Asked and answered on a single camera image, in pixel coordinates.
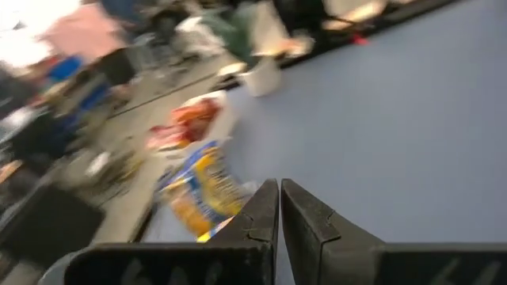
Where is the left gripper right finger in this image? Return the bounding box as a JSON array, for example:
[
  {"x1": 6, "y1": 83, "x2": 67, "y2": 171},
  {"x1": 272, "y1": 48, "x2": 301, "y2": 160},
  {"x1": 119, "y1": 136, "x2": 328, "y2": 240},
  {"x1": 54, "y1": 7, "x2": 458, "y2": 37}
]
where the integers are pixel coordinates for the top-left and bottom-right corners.
[{"x1": 280, "y1": 177, "x2": 507, "y2": 285}]

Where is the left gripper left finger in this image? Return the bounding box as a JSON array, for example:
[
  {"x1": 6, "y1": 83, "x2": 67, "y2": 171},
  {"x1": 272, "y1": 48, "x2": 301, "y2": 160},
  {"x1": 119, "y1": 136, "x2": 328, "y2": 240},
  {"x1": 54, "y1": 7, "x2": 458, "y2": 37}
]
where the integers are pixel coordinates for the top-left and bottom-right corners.
[{"x1": 63, "y1": 177, "x2": 280, "y2": 285}]

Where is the blue soy sauce ramen pack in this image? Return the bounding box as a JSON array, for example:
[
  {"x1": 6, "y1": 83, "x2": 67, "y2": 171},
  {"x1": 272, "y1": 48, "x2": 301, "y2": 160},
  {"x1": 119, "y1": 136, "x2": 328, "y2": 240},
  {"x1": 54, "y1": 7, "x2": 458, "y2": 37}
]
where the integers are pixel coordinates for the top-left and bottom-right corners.
[
  {"x1": 185, "y1": 140, "x2": 254, "y2": 222},
  {"x1": 196, "y1": 215, "x2": 235, "y2": 244},
  {"x1": 158, "y1": 176, "x2": 223, "y2": 238}
]

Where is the clear plastic bin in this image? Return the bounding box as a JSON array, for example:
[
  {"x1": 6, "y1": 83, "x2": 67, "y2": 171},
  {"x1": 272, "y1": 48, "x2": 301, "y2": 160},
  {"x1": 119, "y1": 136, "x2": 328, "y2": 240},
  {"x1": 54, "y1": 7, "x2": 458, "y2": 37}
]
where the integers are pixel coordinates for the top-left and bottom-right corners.
[{"x1": 152, "y1": 139, "x2": 265, "y2": 243}]

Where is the white plastic bin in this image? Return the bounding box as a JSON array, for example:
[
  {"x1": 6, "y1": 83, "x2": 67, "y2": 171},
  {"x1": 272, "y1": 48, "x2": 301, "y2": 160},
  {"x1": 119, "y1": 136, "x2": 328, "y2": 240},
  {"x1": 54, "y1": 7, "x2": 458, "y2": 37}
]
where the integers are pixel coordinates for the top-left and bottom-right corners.
[{"x1": 144, "y1": 89, "x2": 239, "y2": 160}]

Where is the blue-grey table mat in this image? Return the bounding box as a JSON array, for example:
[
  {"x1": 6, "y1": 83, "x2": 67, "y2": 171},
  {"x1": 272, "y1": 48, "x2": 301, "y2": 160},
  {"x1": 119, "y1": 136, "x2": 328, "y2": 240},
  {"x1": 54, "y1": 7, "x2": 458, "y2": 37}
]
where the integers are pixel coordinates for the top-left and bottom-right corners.
[{"x1": 142, "y1": 0, "x2": 507, "y2": 285}]

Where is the green snake plant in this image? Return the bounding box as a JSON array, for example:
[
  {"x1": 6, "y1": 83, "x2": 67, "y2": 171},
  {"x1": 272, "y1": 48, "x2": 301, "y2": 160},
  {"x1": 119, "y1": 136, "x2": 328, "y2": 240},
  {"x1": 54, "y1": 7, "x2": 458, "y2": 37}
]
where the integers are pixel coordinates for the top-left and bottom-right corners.
[{"x1": 200, "y1": 3, "x2": 262, "y2": 67}]

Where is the small red tag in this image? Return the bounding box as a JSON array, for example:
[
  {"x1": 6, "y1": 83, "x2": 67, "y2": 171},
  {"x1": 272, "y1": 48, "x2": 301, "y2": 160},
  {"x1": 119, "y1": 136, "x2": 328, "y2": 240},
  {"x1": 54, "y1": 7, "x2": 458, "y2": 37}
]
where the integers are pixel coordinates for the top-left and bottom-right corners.
[{"x1": 350, "y1": 32, "x2": 370, "y2": 47}]

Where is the black panel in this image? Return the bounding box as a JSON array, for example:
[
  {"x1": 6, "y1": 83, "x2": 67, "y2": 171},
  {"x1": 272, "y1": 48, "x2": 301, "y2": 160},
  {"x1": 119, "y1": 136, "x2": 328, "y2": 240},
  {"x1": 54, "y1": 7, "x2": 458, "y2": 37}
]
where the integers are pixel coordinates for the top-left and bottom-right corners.
[{"x1": 0, "y1": 184, "x2": 106, "y2": 271}]

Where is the pink cloth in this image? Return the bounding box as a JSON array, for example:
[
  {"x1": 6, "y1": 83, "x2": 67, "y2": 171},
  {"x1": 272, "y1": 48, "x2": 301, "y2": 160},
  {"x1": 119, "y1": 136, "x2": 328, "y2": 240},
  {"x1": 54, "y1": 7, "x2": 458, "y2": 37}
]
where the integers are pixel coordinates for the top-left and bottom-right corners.
[{"x1": 39, "y1": 3, "x2": 128, "y2": 67}]

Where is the black aluminium table frame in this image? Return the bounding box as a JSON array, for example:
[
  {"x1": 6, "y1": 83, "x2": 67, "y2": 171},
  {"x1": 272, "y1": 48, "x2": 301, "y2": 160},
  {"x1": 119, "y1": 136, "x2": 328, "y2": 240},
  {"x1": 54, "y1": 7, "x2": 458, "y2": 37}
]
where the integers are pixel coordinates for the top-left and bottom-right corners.
[{"x1": 213, "y1": 0, "x2": 460, "y2": 92}]

